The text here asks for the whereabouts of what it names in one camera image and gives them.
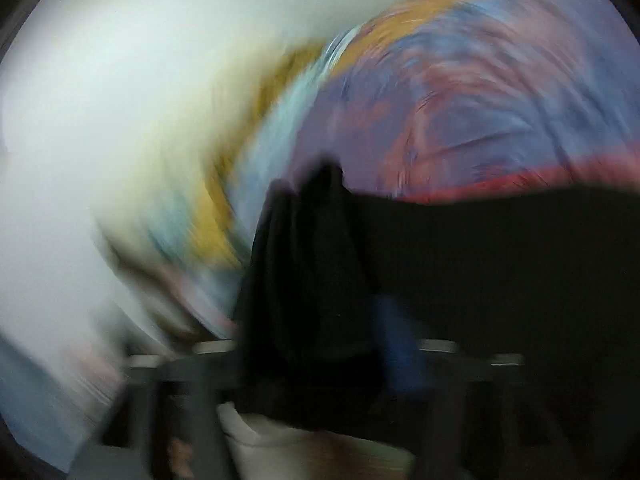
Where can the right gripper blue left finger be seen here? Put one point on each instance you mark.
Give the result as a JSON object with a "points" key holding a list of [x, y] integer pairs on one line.
{"points": [[164, 423]]}

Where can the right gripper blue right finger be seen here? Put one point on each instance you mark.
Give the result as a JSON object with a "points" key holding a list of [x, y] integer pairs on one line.
{"points": [[436, 365]]}

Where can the black pants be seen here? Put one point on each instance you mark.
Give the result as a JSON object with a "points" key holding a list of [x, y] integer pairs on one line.
{"points": [[551, 275]]}

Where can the white trousers right leg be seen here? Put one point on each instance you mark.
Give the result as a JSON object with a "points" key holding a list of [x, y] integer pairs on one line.
{"points": [[264, 449]]}

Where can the blue white striped sheet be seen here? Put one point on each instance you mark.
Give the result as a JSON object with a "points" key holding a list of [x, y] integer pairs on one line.
{"points": [[221, 283]]}

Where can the yellow floral blanket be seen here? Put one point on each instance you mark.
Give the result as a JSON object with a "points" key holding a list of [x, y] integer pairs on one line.
{"points": [[258, 109]]}

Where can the colourful striped floral quilt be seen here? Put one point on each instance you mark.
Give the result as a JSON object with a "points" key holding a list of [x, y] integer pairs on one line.
{"points": [[444, 99]]}

